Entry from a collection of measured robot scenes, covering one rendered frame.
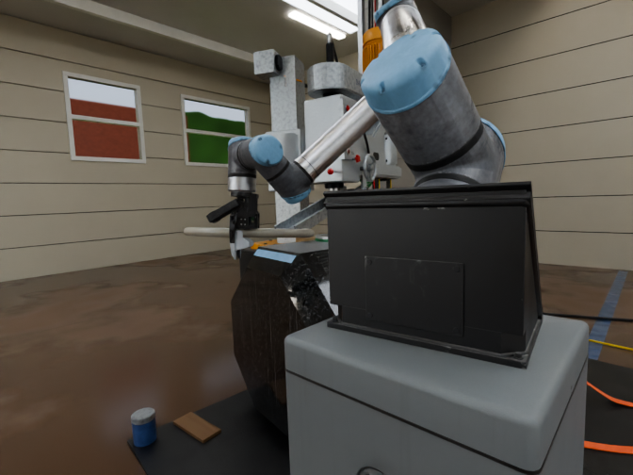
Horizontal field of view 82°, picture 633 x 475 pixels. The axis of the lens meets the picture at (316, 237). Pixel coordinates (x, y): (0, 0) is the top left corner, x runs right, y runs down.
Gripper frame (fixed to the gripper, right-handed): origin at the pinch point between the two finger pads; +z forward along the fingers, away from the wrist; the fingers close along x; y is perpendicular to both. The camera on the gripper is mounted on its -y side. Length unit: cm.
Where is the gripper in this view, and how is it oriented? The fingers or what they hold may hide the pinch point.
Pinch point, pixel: (235, 254)
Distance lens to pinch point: 122.1
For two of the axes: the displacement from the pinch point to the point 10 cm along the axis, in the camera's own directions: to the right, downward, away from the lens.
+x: 0.5, -0.4, 10.0
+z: -0.2, 10.0, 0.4
